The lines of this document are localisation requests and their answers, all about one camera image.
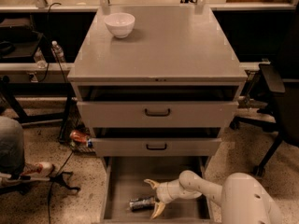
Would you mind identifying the black tripod stand base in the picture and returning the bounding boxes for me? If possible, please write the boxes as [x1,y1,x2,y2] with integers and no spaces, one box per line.
[0,172,80,195]

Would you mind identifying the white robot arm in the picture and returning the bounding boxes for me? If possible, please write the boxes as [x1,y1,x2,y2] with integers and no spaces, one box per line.
[145,170,282,224]

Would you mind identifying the black floor cable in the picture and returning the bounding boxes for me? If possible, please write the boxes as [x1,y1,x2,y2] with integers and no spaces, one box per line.
[46,149,75,224]

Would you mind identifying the grey top drawer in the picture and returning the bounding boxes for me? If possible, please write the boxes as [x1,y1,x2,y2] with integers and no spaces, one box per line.
[78,102,237,128]

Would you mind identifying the orange bottle on floor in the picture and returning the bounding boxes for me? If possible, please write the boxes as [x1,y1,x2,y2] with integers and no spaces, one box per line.
[70,130,93,147]

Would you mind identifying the clear plastic water bottle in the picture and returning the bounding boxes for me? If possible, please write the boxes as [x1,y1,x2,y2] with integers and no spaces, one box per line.
[51,41,66,63]

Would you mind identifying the silver redbull can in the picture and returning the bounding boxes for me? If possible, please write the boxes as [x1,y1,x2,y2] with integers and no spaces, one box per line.
[129,196,155,211]

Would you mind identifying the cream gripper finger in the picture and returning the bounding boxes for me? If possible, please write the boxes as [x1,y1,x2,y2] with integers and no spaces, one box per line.
[144,179,160,189]
[150,202,166,219]

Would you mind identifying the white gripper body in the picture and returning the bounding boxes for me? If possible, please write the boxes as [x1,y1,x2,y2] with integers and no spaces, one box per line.
[156,180,180,204]

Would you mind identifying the black wire basket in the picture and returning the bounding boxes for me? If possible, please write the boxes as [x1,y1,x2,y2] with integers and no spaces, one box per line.
[64,105,95,154]

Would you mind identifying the grey middle drawer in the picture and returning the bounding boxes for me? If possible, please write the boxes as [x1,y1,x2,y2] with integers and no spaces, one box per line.
[91,138,221,157]

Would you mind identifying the black office chair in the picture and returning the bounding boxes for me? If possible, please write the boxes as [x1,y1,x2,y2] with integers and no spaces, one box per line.
[230,4,299,176]

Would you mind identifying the grey open bottom drawer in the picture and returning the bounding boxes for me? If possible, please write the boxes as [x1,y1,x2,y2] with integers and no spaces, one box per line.
[100,157,213,224]

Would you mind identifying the grey metal drawer cabinet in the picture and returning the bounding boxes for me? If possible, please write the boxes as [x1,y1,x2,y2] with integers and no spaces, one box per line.
[67,5,249,161]

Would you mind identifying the white ceramic bowl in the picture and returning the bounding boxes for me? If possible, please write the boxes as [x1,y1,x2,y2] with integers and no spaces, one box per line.
[104,12,135,38]

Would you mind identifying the black desk frame left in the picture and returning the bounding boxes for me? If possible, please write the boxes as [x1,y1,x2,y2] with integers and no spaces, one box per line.
[0,76,74,143]

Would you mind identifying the white red sneaker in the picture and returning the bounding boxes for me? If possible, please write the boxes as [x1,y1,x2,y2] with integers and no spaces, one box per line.
[21,161,54,177]

